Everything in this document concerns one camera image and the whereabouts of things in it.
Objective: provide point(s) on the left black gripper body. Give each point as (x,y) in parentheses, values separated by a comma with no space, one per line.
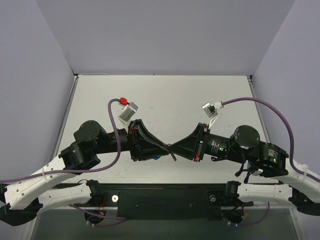
(133,141)

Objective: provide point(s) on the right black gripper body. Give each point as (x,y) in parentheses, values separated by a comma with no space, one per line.
(201,142)

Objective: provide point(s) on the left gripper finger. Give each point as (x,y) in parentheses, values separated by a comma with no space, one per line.
(151,149)
(143,133)

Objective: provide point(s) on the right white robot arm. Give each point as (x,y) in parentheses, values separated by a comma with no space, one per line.
(270,175)

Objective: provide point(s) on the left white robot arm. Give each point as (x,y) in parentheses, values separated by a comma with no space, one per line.
(25,198)

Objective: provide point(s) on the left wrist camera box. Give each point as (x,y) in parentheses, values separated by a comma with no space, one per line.
(128,111)

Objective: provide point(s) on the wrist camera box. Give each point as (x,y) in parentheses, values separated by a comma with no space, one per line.
(210,110)
(128,111)

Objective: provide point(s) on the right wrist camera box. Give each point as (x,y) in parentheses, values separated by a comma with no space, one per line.
(210,110)

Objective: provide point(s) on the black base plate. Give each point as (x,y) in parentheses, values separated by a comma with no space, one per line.
(168,201)

